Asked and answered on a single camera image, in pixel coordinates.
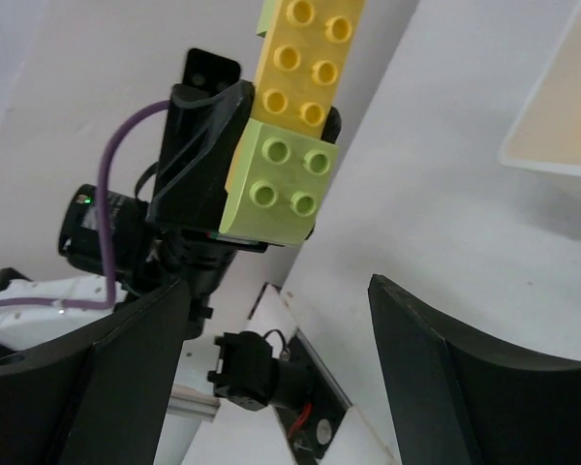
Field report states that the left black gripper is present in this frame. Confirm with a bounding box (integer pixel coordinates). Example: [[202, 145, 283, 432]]
[[147, 47, 342, 244]]

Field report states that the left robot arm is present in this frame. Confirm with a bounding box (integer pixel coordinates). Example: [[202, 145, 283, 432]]
[[57, 48, 267, 338]]

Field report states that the white divided container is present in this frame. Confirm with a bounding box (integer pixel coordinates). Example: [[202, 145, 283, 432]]
[[500, 1, 581, 178]]

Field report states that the left aluminium rail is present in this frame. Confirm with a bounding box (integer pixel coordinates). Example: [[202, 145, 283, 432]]
[[167, 385, 220, 422]]

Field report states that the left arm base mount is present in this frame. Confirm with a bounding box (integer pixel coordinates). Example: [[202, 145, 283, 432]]
[[207, 328, 352, 464]]

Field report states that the yellow long lego brick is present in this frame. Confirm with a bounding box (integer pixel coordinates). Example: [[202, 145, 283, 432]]
[[225, 0, 369, 193]]

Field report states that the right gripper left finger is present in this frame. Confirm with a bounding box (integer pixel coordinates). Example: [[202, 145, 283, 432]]
[[0, 282, 191, 464]]

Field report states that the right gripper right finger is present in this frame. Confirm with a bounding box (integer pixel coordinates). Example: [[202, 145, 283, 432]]
[[368, 275, 581, 464]]

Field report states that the light green lego block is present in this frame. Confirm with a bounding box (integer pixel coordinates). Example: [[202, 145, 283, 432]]
[[219, 118, 339, 245]]

